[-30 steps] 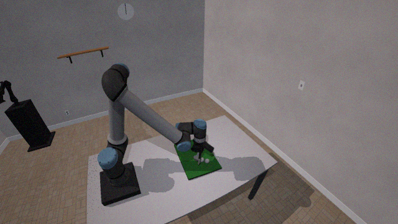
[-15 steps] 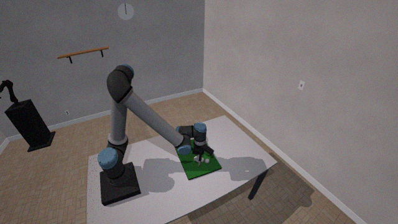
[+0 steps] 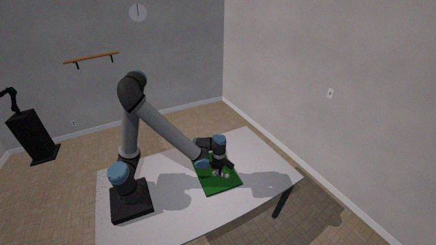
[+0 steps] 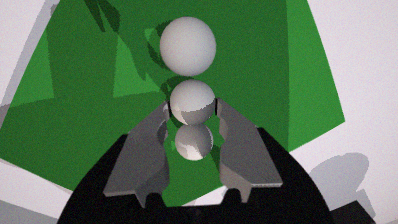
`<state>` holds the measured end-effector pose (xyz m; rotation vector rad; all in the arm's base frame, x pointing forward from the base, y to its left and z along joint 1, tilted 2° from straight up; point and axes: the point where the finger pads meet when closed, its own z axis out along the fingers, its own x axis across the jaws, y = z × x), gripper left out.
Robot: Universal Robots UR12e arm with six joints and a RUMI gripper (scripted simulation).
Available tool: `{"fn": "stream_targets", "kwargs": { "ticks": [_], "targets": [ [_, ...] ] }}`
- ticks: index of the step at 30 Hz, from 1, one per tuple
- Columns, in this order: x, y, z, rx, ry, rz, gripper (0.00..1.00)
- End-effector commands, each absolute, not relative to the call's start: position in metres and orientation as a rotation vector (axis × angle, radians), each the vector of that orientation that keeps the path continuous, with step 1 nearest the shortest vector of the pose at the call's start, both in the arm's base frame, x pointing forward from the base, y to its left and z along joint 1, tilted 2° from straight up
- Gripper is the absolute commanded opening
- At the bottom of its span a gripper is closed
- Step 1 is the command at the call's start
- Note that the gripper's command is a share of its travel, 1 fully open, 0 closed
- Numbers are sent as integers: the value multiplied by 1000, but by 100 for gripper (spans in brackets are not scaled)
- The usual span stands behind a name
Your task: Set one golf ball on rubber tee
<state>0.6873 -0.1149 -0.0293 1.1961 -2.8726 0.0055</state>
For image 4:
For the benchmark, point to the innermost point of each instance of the white ball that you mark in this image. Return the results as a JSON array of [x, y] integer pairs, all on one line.
[[187, 46], [192, 102], [194, 142]]

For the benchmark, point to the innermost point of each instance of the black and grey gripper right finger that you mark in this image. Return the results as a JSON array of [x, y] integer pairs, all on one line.
[[252, 161]]

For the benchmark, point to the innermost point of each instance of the green flat mat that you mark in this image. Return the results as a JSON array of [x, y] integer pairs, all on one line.
[[97, 72]]

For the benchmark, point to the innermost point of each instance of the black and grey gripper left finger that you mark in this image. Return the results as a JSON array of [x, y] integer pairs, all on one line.
[[134, 166]]

